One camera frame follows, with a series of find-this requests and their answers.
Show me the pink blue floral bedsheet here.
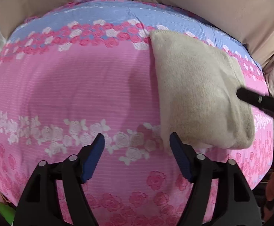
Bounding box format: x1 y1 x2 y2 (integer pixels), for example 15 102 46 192
0 0 268 225

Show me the green object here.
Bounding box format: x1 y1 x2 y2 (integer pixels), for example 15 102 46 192
0 202 16 225

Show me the cream knit heart sweater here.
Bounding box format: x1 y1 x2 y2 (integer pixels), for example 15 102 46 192
150 30 255 150

